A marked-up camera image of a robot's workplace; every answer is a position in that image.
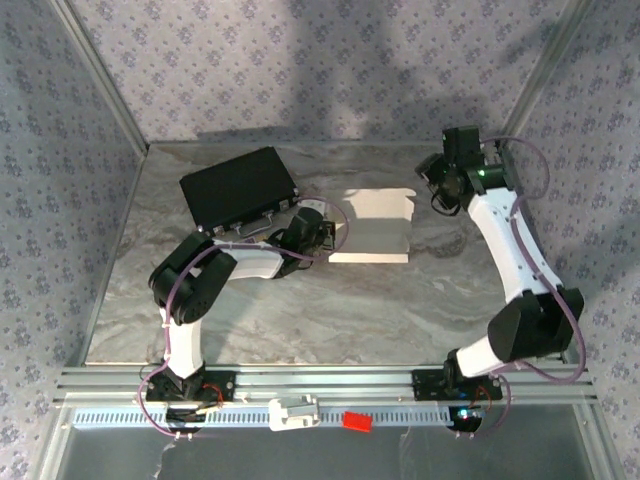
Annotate white paper box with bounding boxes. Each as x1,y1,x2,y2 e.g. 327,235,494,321
327,185,417,265

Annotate black briefcase with chrome fittings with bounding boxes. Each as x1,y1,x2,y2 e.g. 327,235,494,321
178,145,301,239

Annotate white plastic clip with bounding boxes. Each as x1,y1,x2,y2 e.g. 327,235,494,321
268,394,321,432

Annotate red plastic block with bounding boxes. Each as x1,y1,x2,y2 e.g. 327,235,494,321
342,410,375,434

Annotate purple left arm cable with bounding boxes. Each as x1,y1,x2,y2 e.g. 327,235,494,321
137,197,350,441

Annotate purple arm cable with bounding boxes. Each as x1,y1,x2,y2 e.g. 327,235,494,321
452,135,587,442
137,197,350,441

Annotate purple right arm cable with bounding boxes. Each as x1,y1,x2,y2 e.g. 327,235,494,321
452,135,587,442

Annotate aluminium frame post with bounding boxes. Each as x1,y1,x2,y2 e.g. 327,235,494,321
48,0,151,156
496,0,599,151

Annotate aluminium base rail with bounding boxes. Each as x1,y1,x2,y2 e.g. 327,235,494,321
55,363,599,407

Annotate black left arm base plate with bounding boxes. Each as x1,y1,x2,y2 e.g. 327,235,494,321
144,368,237,404

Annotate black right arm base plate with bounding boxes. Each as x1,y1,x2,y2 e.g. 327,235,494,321
410,368,504,404

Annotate slotted white cable duct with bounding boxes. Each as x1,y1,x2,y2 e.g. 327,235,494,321
72,405,486,431

